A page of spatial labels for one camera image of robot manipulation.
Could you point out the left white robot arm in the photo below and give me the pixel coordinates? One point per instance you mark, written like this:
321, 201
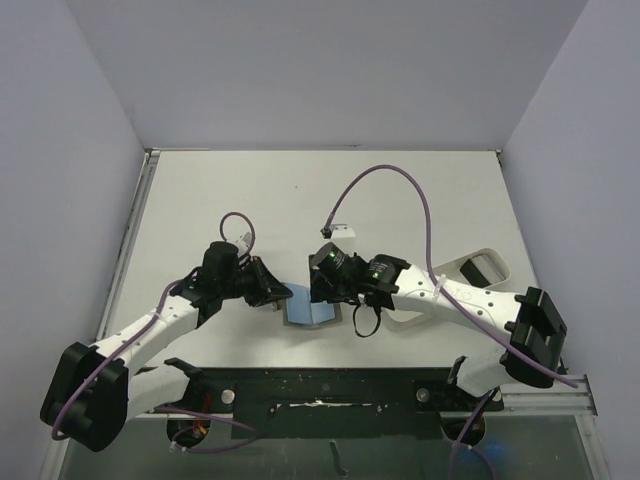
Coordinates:
96, 389

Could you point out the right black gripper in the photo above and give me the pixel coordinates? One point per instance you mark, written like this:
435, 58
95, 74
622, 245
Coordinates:
322, 286

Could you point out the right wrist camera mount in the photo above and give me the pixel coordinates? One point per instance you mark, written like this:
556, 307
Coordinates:
337, 232

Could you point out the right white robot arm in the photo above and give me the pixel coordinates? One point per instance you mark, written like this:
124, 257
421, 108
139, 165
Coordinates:
527, 328

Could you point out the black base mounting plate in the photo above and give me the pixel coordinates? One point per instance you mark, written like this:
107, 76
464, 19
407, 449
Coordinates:
328, 403

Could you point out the grey card holder wallet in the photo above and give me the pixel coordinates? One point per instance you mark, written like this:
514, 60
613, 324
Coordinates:
299, 311

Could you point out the aluminium rail frame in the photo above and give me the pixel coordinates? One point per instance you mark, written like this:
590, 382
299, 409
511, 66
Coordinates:
427, 208

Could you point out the white plastic tray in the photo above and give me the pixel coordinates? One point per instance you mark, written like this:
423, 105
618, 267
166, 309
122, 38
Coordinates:
475, 300

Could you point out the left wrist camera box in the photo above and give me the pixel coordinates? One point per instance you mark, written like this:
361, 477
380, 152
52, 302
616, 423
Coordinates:
244, 244

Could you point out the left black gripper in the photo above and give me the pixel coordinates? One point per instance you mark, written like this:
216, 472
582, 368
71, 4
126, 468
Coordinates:
267, 288

